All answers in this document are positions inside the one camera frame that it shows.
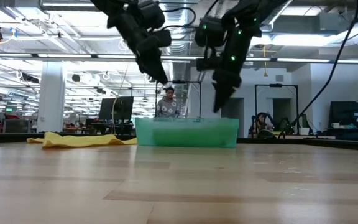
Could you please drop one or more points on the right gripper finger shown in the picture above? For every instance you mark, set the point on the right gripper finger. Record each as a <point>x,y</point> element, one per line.
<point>225,87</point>

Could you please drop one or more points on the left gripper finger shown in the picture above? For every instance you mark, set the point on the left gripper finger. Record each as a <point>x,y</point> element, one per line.
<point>154,70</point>

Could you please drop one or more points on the yellow microfiber towel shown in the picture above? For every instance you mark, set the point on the yellow microfiber towel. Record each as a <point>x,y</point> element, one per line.
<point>79,140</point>

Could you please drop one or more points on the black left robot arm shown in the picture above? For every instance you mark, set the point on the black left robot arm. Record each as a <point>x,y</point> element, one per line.
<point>120,9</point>

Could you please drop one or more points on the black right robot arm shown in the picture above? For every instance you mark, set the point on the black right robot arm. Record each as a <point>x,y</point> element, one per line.
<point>247,12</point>

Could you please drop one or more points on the teal translucent plastic basket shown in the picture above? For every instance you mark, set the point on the teal translucent plastic basket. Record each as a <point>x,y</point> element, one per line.
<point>185,123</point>

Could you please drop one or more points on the person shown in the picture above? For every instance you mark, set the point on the person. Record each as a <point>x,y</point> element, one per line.
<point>167,105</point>
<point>262,124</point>

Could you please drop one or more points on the black monitor back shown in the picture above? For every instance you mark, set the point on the black monitor back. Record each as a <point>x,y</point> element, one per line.
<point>120,109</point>

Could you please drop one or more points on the ceiling light panel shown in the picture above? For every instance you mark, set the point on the ceiling light panel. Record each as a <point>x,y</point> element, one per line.
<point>306,40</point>

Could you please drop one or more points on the white column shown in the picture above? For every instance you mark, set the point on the white column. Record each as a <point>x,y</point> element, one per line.
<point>51,96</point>

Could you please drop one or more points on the white mug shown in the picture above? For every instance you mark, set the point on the white mug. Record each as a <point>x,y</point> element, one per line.
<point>335,125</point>

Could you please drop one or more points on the black wide monitor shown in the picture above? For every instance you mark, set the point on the black wide monitor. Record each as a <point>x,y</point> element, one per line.
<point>351,113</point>

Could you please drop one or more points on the black office desk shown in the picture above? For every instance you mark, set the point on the black office desk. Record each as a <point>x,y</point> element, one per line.
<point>350,133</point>

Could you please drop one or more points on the silver air duct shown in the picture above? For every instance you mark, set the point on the silver air duct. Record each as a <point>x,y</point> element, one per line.
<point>179,70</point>

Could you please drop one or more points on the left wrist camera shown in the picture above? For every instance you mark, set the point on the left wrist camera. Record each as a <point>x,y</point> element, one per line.
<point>157,40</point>

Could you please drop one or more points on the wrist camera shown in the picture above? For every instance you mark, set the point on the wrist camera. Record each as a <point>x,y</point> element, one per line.
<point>157,40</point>
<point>208,63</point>

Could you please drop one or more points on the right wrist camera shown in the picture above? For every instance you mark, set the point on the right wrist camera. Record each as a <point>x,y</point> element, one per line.
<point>208,63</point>

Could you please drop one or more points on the black metal table frame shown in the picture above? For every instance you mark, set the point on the black metal table frame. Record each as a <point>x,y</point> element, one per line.
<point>11,137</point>

